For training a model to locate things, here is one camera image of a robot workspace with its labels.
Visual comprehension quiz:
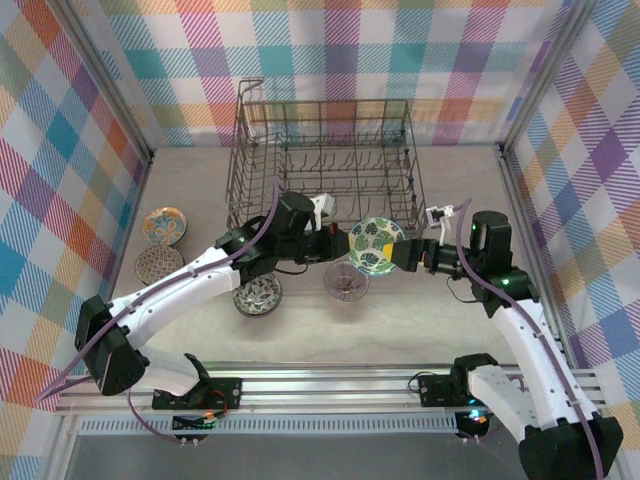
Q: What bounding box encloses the aluminium frame post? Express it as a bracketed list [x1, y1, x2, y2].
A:
[47, 0, 156, 164]
[497, 0, 601, 156]

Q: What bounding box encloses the clear pink glass bowl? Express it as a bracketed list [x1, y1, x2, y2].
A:
[323, 259, 370, 303]

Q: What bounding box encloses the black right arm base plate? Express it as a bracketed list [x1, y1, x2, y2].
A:
[417, 373, 481, 409]

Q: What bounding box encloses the purple geometric pattern bowl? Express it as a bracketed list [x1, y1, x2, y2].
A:
[134, 245, 186, 287]

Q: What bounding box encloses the grey wire dish rack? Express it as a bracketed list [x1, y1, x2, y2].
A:
[227, 77, 429, 241]

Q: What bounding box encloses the thin black right gripper cable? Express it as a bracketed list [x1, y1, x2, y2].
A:
[444, 277, 476, 304]

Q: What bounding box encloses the green leaf pattern bowl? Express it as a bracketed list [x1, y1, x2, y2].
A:
[348, 216, 405, 278]

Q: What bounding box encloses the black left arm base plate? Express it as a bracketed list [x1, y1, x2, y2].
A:
[151, 377, 245, 412]

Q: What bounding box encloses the left controller board with LEDs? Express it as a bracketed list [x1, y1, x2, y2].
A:
[171, 409, 217, 435]

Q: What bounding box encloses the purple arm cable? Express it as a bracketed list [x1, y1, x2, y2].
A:
[449, 197, 601, 480]
[34, 179, 286, 446]

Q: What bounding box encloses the dark bowl with leaf print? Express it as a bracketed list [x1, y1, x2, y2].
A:
[232, 272, 284, 319]

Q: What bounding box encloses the right controller board with LEDs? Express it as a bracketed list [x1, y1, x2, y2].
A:
[455, 408, 494, 440]

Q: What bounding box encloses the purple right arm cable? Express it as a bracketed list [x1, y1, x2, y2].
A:
[449, 197, 601, 480]

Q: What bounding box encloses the aluminium mounting rail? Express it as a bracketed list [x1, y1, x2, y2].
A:
[52, 362, 606, 416]

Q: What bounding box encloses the white slotted cable duct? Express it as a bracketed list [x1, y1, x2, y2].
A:
[79, 417, 461, 436]

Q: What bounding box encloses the controller board with leds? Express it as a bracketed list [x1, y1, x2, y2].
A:
[171, 409, 217, 435]
[455, 408, 494, 440]

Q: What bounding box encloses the orange blue flower bowl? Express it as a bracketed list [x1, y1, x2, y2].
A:
[141, 206, 190, 249]

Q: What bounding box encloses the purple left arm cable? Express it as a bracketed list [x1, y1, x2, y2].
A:
[34, 179, 286, 446]

